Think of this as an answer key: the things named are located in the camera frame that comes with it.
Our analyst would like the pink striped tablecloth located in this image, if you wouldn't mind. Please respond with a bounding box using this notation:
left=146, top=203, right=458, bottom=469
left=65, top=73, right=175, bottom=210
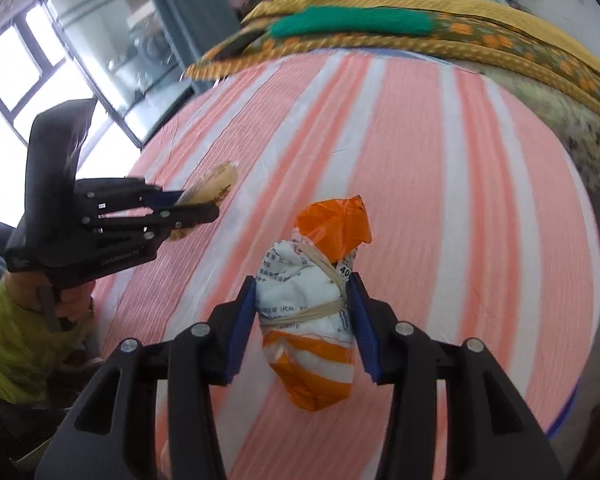
left=92, top=49, right=600, bottom=480

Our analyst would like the orange white bag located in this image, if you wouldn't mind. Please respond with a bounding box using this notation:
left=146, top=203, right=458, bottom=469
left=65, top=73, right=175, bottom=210
left=257, top=195, right=373, bottom=412

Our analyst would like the grey blue curtain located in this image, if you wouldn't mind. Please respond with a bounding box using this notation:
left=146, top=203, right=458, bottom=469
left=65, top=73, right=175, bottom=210
left=152, top=0, right=239, bottom=70

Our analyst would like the left hand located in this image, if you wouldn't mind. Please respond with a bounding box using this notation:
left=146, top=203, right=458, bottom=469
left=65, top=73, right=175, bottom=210
left=4, top=272, right=96, bottom=324

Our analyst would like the washing machine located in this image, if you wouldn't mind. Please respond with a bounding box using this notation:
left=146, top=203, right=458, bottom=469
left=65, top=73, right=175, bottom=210
left=126, top=9, right=174, bottom=67

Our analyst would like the yellow green sleeve forearm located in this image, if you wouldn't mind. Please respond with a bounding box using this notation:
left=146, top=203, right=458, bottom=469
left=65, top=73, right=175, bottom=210
left=0, top=272, right=96, bottom=404

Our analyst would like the yellow orange patterned quilt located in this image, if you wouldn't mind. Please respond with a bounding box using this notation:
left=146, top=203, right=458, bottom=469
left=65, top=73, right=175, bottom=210
left=185, top=0, right=600, bottom=115

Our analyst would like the glass sliding door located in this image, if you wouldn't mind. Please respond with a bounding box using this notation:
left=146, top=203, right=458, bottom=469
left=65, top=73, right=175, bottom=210
left=0, top=0, right=194, bottom=148

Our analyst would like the beige snack packet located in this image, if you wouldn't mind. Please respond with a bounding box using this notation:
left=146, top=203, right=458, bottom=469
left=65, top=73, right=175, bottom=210
left=166, top=160, right=240, bottom=242

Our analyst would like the bed with floral sheet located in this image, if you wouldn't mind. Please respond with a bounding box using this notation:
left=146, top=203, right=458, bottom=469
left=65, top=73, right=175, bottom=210
left=319, top=0, right=600, bottom=201

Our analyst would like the blue plastic waste basket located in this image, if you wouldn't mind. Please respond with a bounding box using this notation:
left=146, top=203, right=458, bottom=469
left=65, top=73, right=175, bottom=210
left=545, top=384, right=579, bottom=439

